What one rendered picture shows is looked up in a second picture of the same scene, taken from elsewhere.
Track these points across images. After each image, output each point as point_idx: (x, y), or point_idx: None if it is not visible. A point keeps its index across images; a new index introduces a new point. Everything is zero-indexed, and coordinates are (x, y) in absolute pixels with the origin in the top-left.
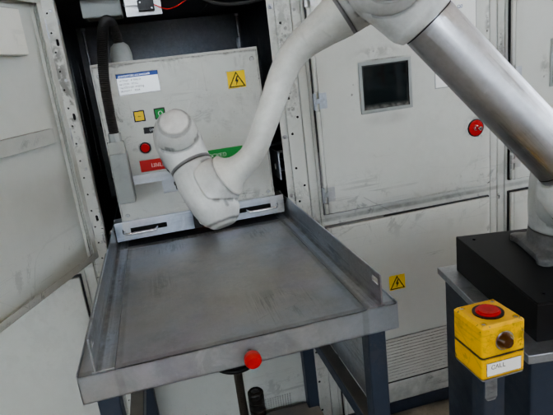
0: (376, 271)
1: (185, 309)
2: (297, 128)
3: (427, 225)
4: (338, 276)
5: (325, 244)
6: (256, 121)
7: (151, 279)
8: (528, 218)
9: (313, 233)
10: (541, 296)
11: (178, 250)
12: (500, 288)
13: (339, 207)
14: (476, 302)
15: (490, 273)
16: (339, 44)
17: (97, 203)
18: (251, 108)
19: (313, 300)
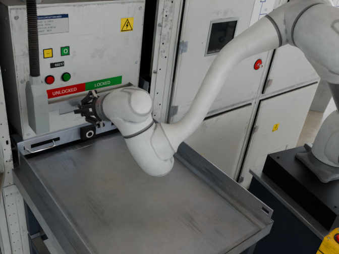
0: (268, 206)
1: (140, 238)
2: (164, 65)
3: (220, 124)
4: (224, 196)
5: (201, 165)
6: (200, 104)
7: (85, 203)
8: (315, 151)
9: (184, 152)
10: (336, 208)
11: (81, 165)
12: (304, 196)
13: (178, 118)
14: (285, 200)
15: (297, 186)
16: (203, 6)
17: (8, 130)
18: (133, 47)
19: (223, 221)
